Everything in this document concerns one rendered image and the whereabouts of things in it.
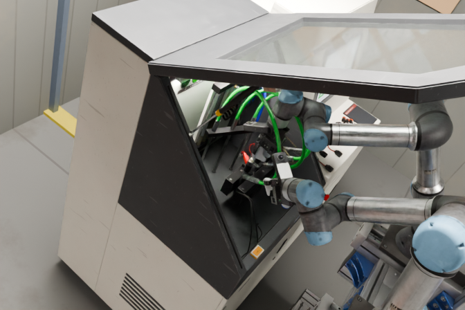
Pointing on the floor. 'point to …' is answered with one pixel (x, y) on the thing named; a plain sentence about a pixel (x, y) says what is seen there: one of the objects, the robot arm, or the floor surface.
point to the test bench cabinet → (149, 272)
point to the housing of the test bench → (255, 2)
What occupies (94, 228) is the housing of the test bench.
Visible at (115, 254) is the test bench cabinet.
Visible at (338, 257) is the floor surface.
